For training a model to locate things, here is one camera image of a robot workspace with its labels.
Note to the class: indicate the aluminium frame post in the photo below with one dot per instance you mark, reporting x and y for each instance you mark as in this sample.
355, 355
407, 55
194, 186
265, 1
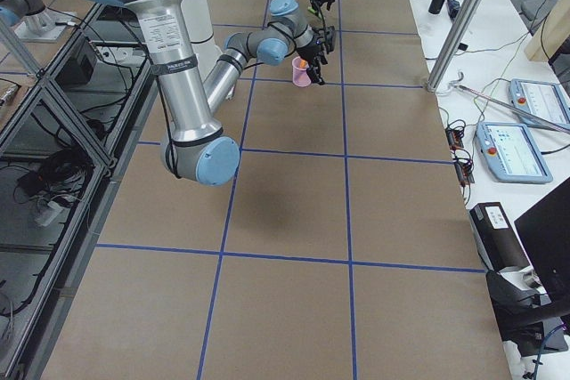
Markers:
451, 43

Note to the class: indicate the pink mesh pen holder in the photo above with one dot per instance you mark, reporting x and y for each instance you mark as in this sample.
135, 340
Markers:
299, 76

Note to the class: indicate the teach pendant tablet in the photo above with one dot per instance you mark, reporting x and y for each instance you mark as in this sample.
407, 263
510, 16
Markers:
546, 100
511, 153

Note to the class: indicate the black monitor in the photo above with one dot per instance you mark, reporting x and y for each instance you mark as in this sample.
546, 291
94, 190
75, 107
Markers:
544, 232

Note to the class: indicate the near teach pendant tablet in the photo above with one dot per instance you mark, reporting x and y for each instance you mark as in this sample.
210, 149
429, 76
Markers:
511, 153

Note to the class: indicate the far teach pendant tablet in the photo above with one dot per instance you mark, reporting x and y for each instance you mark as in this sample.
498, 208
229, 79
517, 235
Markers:
546, 100

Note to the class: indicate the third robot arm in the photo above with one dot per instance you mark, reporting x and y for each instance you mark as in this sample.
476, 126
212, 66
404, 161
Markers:
32, 21

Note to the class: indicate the black box with label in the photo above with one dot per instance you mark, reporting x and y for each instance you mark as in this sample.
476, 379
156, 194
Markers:
496, 240

